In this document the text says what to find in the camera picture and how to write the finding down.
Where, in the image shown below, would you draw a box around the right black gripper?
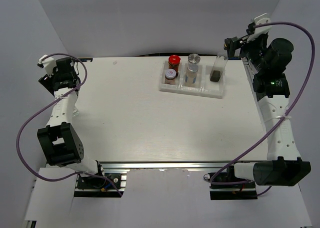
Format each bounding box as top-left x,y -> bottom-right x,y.
224,31 -> 269,74

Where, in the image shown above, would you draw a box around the clear bottle dark contents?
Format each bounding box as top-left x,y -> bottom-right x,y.
209,44 -> 229,82

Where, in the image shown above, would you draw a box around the silver lid white shaker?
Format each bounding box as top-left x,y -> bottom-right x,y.
187,53 -> 201,64

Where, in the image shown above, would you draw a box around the white three-slot organizer tray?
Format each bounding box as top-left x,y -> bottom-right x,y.
159,62 -> 225,99

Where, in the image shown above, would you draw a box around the white tube bottle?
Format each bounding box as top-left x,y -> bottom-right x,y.
185,64 -> 199,86

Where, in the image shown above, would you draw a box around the red lid sauce jar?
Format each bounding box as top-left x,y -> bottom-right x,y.
168,55 -> 181,76

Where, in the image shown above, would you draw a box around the purple lid spice jar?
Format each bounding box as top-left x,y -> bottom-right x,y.
164,69 -> 177,85

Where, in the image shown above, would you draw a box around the glass bottle gold spout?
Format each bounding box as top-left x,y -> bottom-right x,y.
72,107 -> 79,117

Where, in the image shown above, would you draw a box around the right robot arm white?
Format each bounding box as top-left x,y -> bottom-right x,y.
224,34 -> 311,188

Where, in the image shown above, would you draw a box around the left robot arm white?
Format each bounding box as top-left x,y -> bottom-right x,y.
37,55 -> 106,188

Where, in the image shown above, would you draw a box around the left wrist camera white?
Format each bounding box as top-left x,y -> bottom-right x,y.
37,54 -> 56,77

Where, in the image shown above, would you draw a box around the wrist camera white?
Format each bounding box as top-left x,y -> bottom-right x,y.
37,54 -> 56,77
246,13 -> 272,42

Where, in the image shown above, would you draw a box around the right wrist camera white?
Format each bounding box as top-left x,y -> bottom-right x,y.
246,13 -> 272,42

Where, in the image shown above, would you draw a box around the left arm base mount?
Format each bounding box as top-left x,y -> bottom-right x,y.
73,164 -> 127,198

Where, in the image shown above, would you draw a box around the aluminium rail front edge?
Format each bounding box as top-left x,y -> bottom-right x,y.
101,161 -> 227,169

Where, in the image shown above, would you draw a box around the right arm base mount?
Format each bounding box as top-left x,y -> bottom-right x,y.
203,168 -> 258,201

